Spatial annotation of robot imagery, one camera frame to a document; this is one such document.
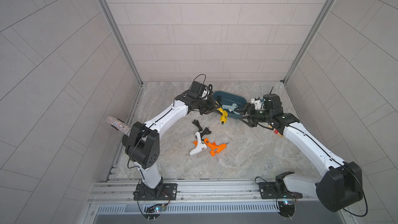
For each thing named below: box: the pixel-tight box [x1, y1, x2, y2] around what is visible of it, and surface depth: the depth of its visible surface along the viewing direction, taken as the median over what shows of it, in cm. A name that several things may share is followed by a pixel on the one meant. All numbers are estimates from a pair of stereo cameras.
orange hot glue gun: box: [204, 137, 230, 157], surface depth 86 cm
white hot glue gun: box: [186, 131, 207, 157], surface depth 85 cm
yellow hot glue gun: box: [216, 107, 229, 125], surface depth 79 cm
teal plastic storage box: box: [212, 90, 248, 120], surface depth 107 cm
